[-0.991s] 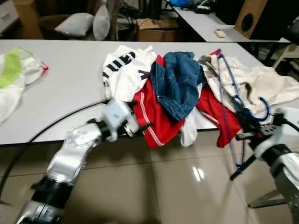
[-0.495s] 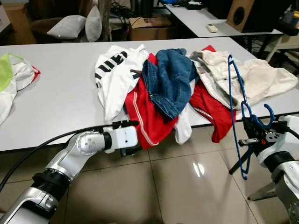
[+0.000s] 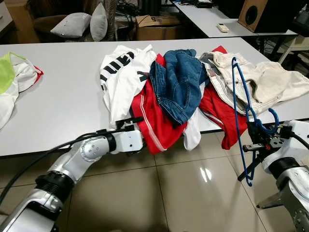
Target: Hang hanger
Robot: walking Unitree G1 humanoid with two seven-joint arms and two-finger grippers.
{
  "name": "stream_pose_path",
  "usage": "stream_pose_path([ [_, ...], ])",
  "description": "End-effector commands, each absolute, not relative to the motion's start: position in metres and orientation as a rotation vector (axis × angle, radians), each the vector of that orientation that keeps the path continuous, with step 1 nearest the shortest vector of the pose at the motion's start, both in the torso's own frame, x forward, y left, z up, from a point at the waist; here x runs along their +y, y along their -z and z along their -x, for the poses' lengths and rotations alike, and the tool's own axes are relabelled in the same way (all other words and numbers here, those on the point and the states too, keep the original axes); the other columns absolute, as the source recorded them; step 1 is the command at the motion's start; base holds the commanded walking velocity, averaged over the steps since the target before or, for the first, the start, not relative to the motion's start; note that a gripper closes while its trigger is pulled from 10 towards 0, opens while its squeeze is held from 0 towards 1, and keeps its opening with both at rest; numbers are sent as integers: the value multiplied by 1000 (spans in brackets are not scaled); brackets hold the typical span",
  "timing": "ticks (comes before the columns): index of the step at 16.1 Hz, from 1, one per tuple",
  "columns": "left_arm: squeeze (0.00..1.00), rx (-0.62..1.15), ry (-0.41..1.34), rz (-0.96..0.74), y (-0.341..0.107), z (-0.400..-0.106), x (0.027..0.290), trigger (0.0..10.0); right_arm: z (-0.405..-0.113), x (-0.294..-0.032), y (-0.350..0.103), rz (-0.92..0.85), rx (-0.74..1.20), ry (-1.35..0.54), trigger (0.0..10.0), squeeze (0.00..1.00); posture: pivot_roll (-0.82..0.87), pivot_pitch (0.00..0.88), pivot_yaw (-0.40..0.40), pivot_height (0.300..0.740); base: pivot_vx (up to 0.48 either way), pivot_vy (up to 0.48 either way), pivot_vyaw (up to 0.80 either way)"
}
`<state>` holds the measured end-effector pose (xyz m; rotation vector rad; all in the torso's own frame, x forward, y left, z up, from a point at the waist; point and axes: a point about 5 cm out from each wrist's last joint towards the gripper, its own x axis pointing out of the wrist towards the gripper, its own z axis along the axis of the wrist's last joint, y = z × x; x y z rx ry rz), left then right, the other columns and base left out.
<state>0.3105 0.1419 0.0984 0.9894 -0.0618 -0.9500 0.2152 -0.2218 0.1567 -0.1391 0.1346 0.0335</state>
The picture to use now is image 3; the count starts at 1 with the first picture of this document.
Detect white shirt with black print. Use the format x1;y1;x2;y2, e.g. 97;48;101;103
100;44;157;130

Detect cream denim jacket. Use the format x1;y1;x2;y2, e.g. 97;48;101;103
199;50;309;116

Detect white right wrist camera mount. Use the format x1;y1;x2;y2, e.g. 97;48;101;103
276;120;309;167

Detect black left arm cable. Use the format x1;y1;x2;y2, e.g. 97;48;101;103
0;131;115;206

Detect grey pillow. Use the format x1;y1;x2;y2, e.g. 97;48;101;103
50;12;92;39
90;2;109;42

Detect neon green white garment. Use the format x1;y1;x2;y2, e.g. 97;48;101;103
0;52;44;130

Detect brown cardboard box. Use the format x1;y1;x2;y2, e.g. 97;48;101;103
135;14;183;42

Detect small white cloth garment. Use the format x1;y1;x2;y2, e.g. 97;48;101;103
183;107;203;151

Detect blue plastic hanger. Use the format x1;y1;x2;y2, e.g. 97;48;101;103
231;57;281;187

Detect white desk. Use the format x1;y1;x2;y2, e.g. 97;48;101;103
171;0;299;63

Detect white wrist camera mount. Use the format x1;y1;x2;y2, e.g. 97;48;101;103
114;127;144;154
276;120;309;167

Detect blue denim jeans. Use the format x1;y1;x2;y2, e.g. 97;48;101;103
149;48;211;126

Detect wooden loudspeaker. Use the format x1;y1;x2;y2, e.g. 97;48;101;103
238;0;291;33

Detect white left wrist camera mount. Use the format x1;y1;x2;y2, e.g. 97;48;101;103
114;127;144;154

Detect red garment with white stripes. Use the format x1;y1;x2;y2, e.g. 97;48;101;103
131;45;250;156

